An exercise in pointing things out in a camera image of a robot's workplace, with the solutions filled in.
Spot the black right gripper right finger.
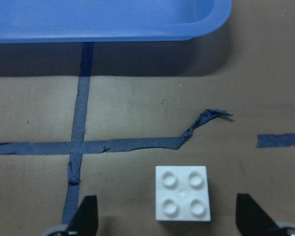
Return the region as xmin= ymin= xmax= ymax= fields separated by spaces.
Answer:
xmin=236 ymin=193 xmax=283 ymax=236

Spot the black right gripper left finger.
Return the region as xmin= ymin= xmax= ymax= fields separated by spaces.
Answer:
xmin=63 ymin=195 xmax=99 ymax=236

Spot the white toy block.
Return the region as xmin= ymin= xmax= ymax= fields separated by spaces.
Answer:
xmin=155 ymin=166 xmax=211 ymax=222

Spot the blue plastic tray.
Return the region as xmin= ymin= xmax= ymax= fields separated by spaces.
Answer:
xmin=0 ymin=0 xmax=232 ymax=44

